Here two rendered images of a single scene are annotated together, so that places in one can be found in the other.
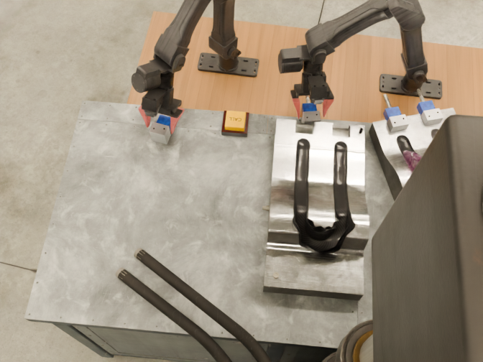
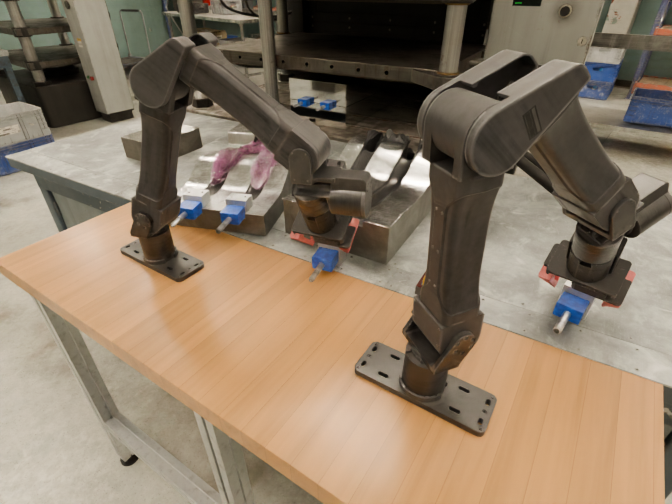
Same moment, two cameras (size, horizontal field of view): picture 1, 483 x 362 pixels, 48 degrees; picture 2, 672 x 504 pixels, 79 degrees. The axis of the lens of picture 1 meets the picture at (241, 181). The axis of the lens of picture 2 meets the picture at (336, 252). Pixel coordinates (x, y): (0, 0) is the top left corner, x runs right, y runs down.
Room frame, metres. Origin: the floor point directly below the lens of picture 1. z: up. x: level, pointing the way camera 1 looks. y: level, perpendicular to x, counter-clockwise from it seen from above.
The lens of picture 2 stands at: (1.56, 0.09, 1.30)
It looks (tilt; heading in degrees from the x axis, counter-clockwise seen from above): 34 degrees down; 205
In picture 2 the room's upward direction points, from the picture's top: straight up
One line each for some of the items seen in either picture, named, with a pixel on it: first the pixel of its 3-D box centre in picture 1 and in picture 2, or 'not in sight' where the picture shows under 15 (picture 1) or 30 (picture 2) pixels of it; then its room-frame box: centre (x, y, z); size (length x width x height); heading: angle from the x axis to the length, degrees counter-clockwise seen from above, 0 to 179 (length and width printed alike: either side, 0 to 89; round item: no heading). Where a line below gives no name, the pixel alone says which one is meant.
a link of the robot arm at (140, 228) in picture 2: (417, 67); (154, 216); (1.06, -0.54, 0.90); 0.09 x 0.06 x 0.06; 8
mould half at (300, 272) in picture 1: (316, 202); (381, 180); (0.62, -0.21, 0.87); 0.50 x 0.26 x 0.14; 175
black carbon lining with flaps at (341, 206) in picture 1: (323, 189); (376, 163); (0.64, -0.22, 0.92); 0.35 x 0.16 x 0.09; 175
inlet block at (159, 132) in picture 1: (165, 121); (569, 310); (0.91, 0.23, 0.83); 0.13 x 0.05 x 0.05; 163
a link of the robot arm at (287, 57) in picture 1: (301, 55); (334, 178); (1.00, -0.17, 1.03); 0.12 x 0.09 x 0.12; 98
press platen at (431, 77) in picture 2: not in sight; (348, 67); (-0.31, -0.71, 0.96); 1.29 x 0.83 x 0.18; 85
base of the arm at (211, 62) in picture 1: (228, 57); (425, 368); (1.15, 0.04, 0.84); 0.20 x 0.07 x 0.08; 82
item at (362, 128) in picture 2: not in sight; (345, 110); (-0.31, -0.72, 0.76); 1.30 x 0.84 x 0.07; 85
